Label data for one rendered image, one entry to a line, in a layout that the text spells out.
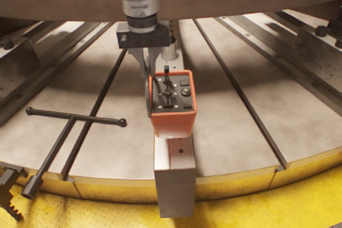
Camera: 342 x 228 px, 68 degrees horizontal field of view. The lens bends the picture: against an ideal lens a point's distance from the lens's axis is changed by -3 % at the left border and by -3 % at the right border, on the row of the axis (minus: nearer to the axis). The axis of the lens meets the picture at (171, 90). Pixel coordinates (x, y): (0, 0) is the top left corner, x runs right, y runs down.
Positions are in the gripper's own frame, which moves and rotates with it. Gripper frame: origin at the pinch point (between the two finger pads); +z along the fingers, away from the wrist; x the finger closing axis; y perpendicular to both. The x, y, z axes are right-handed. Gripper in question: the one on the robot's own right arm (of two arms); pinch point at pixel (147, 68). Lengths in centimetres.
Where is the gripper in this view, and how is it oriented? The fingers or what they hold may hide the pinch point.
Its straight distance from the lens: 73.4
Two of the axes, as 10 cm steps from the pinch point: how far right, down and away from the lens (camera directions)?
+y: 0.4, 6.6, -7.5
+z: 0.3, 7.5, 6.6
